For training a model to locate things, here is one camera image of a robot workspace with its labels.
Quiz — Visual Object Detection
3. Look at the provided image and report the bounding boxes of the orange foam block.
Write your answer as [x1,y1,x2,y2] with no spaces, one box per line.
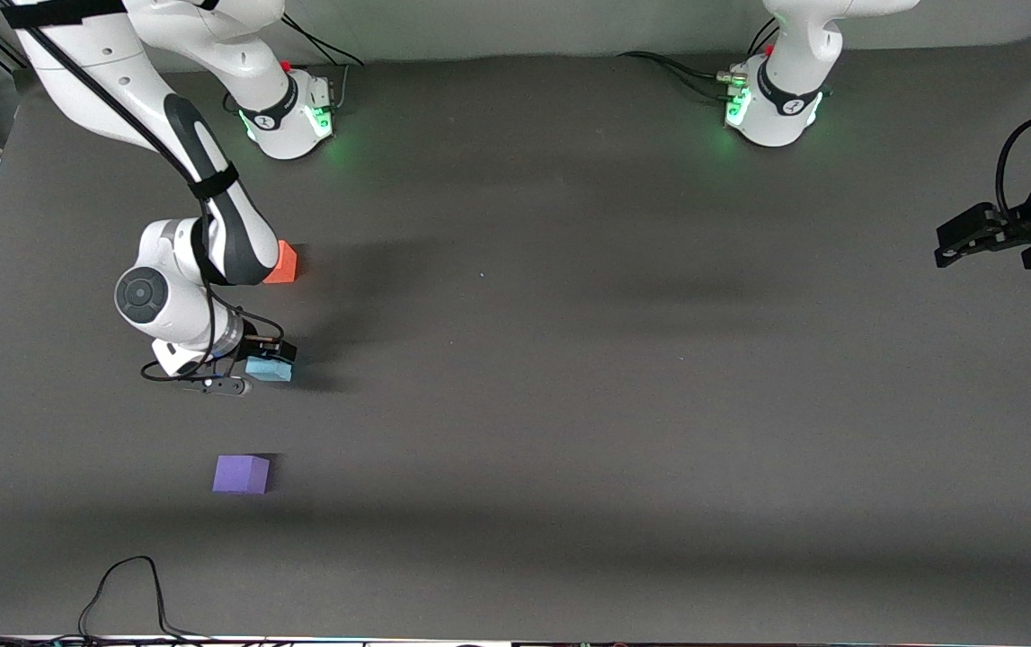
[262,240,298,285]

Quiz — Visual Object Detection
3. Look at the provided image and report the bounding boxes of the black base cable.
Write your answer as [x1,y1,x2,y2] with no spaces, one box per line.
[617,50,742,102]
[276,18,366,111]

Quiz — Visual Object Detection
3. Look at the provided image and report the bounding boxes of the black left base cable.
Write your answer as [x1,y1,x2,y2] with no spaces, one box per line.
[617,50,742,102]

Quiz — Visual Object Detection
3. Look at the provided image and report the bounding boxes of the dark grey table mat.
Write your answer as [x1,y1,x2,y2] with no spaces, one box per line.
[0,31,1031,644]

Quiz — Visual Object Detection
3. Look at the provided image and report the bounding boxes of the light blue foam block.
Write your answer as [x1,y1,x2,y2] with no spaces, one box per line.
[244,356,294,384]

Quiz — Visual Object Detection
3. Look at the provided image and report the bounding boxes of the black right base cable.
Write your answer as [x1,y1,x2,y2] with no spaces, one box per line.
[276,18,366,111]

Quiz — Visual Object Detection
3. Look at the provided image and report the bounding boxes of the black looped cable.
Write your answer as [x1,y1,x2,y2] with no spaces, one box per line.
[77,555,215,644]

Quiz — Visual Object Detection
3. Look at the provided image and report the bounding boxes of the purple foam block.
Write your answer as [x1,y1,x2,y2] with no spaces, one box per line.
[212,455,271,495]

